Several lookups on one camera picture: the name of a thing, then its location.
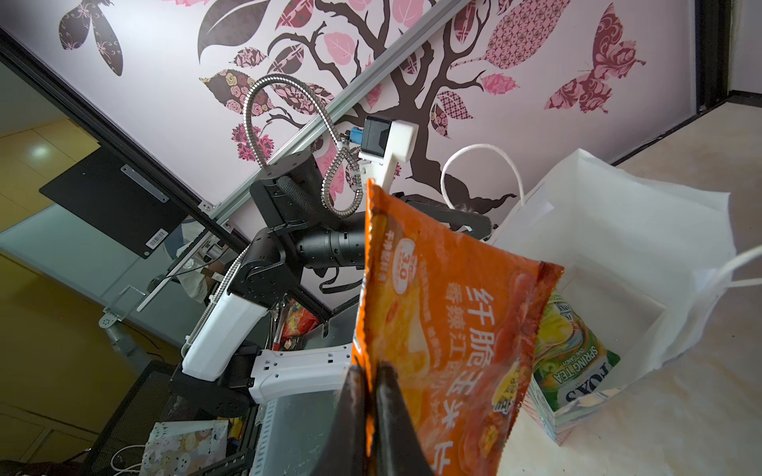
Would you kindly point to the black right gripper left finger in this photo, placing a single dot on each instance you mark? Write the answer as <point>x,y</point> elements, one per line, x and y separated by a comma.
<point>345,449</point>

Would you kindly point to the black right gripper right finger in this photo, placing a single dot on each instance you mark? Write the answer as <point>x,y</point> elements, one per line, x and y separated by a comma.
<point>396,449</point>

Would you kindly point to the orange corn chips bag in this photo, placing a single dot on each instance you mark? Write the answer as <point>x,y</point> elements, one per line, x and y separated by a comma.
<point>457,321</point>

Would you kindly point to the green Fox's spring tea bag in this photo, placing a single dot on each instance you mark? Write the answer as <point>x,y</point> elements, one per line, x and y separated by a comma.
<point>570,361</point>

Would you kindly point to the floral paper bag white inside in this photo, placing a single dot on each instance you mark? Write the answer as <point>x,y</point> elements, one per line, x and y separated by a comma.
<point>645,264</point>

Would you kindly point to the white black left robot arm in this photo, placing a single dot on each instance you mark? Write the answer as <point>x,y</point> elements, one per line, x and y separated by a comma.
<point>221,373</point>

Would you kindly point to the left metal flexible conduit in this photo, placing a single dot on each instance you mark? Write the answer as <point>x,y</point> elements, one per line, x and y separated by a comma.
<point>260,102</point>

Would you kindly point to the black monitor back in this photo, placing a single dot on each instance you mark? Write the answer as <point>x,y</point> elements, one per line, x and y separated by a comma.
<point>111,196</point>

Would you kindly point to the white slotted cable duct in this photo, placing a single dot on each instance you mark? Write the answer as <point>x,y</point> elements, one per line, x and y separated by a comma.
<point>264,423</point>

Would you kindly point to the aluminium rail left wall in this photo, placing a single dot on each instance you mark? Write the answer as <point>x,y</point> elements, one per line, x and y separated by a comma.
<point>414,38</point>

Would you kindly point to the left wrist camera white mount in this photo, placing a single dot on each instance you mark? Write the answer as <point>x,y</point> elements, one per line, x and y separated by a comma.
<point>383,145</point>

